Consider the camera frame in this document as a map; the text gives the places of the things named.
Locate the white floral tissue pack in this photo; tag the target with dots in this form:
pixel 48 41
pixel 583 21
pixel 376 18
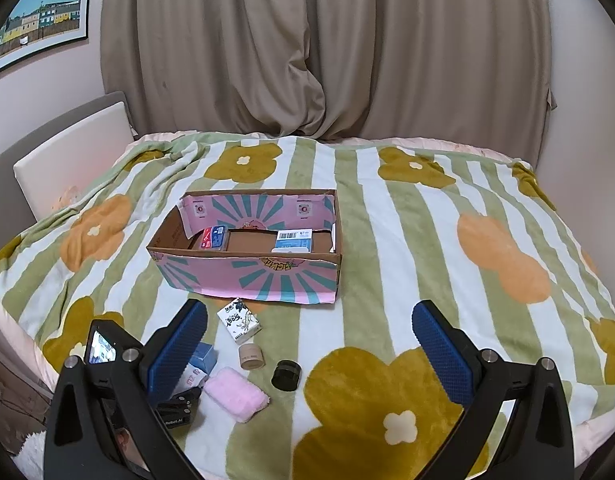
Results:
pixel 240 322

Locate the black round jar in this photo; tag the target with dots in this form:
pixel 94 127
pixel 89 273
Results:
pixel 286 376

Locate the small blue box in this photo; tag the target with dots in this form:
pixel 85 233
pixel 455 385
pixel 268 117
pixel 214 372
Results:
pixel 204 357

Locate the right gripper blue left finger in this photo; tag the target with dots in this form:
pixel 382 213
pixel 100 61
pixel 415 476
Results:
pixel 170 348

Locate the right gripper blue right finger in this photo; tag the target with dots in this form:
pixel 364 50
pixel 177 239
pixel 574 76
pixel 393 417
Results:
pixel 443 348

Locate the pink teal cardboard box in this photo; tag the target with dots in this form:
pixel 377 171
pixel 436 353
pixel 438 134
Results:
pixel 247 268

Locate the beige round jar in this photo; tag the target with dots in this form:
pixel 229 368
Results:
pixel 251 356

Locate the white patterned sock bundle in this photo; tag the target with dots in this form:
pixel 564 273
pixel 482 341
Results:
pixel 191 377

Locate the beige curtain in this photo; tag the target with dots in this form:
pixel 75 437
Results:
pixel 470 71

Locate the white blue barcode box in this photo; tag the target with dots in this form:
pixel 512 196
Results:
pixel 298 241

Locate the red blue dental floss box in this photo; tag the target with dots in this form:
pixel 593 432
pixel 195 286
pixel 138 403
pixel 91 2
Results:
pixel 213 238

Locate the pink folded towel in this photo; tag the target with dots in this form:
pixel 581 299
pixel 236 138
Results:
pixel 241 399

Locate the striped floral blanket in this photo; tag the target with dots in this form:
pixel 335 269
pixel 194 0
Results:
pixel 387 249

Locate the framed houses picture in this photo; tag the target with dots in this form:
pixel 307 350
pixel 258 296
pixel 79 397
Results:
pixel 34 26

